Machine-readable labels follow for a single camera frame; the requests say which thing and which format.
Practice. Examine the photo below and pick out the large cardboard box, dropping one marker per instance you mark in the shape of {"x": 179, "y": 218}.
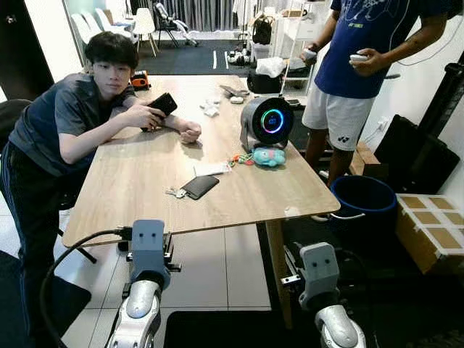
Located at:
{"x": 428, "y": 232}

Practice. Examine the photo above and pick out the small wooden crate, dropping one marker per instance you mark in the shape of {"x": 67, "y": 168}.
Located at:
{"x": 365, "y": 159}

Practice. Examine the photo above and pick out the black folding chair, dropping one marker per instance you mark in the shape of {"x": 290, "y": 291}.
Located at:
{"x": 170, "y": 22}

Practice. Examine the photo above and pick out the black bag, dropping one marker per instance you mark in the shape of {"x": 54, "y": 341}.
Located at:
{"x": 262, "y": 85}

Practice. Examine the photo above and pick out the white plastic bag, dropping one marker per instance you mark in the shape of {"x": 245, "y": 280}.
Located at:
{"x": 270, "y": 67}

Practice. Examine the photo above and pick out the small white item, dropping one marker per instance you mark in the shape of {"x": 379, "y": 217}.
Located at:
{"x": 210, "y": 107}

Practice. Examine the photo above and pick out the silver keys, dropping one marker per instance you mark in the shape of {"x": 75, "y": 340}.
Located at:
{"x": 174, "y": 192}

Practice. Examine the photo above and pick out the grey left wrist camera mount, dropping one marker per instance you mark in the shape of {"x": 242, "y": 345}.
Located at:
{"x": 148, "y": 246}

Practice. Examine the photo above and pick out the round black speaker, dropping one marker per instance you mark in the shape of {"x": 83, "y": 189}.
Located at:
{"x": 259, "y": 119}

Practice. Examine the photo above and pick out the black office chair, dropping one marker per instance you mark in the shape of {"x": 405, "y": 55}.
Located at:
{"x": 13, "y": 116}

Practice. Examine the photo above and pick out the dark door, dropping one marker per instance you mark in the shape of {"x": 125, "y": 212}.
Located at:
{"x": 18, "y": 43}

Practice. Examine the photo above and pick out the large black case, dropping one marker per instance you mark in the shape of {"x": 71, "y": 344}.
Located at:
{"x": 413, "y": 156}

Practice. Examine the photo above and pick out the black smartphone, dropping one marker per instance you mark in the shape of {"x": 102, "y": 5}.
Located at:
{"x": 164, "y": 104}

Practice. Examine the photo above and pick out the white chair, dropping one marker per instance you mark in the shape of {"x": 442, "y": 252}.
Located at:
{"x": 145, "y": 23}

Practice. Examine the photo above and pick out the person in blue shirt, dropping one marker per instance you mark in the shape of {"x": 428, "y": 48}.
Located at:
{"x": 362, "y": 51}

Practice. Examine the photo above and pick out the small dark item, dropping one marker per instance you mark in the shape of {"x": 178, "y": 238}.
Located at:
{"x": 234, "y": 92}

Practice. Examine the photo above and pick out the black backpack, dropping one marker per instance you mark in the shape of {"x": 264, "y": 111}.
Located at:
{"x": 262, "y": 30}

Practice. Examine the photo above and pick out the white paper card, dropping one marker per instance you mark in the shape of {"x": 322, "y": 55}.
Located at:
{"x": 212, "y": 169}

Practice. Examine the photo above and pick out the blue plush toy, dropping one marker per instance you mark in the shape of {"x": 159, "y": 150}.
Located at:
{"x": 268, "y": 156}

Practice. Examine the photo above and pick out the light wooden table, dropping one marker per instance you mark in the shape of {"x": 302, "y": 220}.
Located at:
{"x": 159, "y": 148}

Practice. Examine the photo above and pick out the orange black tool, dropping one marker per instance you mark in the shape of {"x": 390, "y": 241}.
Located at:
{"x": 140, "y": 80}

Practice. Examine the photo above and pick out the white handheld controller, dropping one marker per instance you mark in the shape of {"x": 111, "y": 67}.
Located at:
{"x": 310, "y": 54}
{"x": 358, "y": 58}

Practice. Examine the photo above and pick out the blue bucket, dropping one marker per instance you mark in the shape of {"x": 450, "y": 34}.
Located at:
{"x": 362, "y": 214}

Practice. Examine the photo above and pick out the person in grey shirt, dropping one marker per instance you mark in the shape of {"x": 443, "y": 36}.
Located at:
{"x": 65, "y": 116}

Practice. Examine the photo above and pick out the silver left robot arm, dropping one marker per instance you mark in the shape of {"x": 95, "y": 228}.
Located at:
{"x": 138, "y": 315}

